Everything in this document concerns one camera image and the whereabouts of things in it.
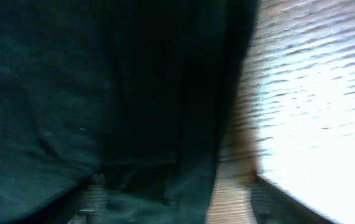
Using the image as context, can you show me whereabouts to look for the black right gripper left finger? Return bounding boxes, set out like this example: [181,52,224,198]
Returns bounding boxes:
[68,174,108,224]

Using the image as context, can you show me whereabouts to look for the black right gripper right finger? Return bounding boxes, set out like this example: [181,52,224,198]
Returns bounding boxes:
[250,176,334,224]

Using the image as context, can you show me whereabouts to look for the dark shorts with white stripe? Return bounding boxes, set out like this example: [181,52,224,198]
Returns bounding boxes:
[0,0,259,223]

